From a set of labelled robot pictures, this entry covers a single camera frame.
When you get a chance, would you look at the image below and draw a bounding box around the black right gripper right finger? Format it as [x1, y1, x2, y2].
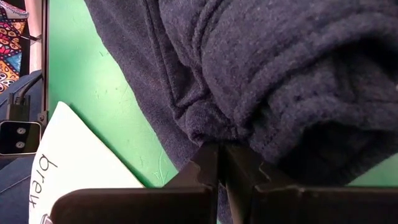
[223, 144, 398, 224]

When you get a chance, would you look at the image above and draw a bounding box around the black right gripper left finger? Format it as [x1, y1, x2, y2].
[49, 142, 220, 224]

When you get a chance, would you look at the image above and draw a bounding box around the white printed tote bag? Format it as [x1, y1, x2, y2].
[28, 101, 146, 224]

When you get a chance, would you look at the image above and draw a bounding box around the dark blue fleece garment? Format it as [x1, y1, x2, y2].
[83, 0, 398, 224]

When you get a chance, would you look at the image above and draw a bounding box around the colourful patterned fabric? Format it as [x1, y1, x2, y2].
[0, 0, 29, 94]

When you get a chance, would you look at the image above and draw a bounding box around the black table-level camera box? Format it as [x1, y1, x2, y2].
[0, 120, 43, 156]

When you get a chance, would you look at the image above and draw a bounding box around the black camera cable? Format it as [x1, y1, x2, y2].
[6, 73, 43, 122]

